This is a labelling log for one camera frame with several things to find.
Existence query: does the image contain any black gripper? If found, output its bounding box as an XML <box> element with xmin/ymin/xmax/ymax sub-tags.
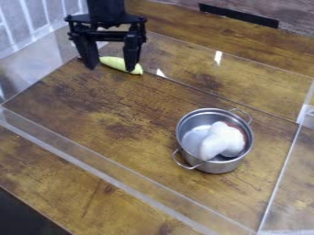
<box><xmin>66</xmin><ymin>0</ymin><xmax>147</xmax><ymax>73</ymax></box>

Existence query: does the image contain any white red toy mushroom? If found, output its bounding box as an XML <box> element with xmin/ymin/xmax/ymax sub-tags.
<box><xmin>199</xmin><ymin>121</ymin><xmax>246</xmax><ymax>161</ymax></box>

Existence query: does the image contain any yellow green toy vegetable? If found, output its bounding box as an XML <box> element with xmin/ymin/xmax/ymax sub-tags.
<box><xmin>99</xmin><ymin>56</ymin><xmax>143</xmax><ymax>75</ymax></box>

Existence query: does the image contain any silver metal pot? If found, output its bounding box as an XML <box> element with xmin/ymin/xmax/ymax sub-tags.
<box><xmin>172</xmin><ymin>108</ymin><xmax>254</xmax><ymax>173</ymax></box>

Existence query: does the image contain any black bar on table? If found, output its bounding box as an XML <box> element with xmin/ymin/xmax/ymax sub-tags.
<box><xmin>199</xmin><ymin>3</ymin><xmax>279</xmax><ymax>28</ymax></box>

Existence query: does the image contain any clear acrylic enclosure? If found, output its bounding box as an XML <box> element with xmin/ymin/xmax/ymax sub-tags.
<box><xmin>0</xmin><ymin>17</ymin><xmax>314</xmax><ymax>235</ymax></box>

